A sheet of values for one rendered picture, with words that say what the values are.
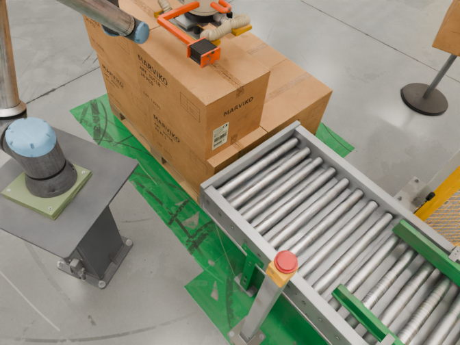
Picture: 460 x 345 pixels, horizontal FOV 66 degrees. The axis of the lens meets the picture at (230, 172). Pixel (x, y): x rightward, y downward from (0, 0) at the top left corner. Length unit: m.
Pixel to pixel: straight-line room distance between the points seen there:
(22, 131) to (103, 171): 0.37
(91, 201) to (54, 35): 2.52
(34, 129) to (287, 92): 1.46
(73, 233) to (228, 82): 0.91
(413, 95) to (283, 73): 1.47
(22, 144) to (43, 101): 1.79
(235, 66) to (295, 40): 2.06
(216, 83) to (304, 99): 0.78
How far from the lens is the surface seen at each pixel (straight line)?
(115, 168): 1.61
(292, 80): 2.40
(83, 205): 1.54
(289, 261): 1.08
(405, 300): 1.75
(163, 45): 1.89
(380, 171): 2.83
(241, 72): 1.74
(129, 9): 2.17
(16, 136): 1.43
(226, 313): 2.08
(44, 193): 1.54
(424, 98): 3.56
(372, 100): 3.35
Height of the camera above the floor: 2.02
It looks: 54 degrees down
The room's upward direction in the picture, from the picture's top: 7 degrees clockwise
